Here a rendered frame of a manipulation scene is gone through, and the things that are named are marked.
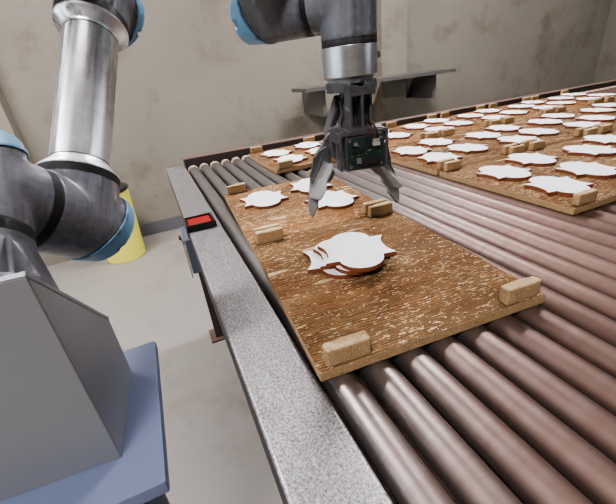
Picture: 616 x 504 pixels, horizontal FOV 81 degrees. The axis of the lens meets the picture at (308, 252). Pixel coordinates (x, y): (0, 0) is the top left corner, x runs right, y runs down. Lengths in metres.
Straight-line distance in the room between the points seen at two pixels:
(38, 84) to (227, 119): 1.44
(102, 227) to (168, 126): 3.01
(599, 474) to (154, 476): 0.44
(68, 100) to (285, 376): 0.53
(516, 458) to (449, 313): 0.20
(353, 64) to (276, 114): 3.28
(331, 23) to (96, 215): 0.42
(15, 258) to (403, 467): 0.45
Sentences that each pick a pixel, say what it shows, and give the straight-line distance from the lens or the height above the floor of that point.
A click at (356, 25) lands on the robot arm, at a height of 1.30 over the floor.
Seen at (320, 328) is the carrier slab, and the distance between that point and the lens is 0.51.
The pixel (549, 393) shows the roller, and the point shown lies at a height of 0.91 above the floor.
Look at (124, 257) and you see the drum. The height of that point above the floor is 0.05.
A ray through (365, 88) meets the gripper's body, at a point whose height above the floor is 1.23.
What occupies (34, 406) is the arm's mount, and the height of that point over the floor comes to 0.98.
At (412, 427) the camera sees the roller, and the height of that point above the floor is 0.91.
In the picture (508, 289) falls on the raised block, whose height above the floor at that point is 0.96.
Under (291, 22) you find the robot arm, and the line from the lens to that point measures 0.56.
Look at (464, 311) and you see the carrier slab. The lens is 0.55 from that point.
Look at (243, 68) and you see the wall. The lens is 3.71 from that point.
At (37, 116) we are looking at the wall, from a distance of 3.66.
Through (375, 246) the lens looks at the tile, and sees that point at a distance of 0.66.
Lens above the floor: 1.26
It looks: 27 degrees down
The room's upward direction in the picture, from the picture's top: 7 degrees counter-clockwise
